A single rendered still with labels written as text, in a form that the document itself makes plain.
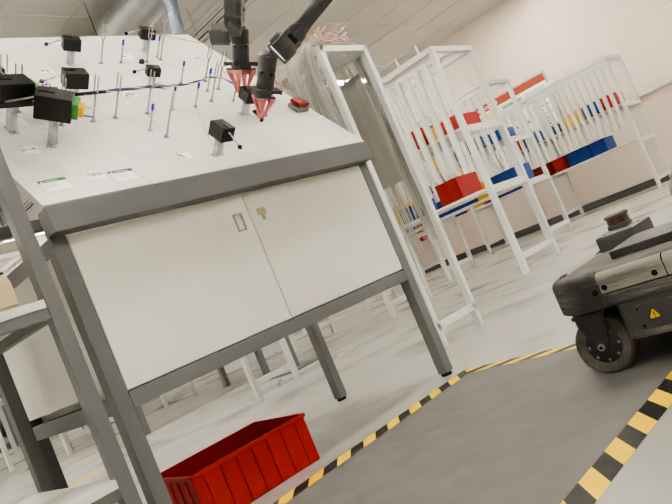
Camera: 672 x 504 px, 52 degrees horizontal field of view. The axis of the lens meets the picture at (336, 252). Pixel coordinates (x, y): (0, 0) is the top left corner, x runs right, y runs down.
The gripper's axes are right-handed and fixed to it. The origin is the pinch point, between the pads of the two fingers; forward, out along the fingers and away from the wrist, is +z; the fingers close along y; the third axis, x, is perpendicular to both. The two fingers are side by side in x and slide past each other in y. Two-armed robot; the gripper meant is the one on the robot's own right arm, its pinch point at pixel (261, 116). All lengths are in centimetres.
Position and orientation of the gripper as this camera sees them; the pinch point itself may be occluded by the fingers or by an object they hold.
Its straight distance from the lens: 232.1
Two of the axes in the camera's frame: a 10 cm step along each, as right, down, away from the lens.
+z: -1.7, 9.0, 4.0
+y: -8.0, 1.1, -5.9
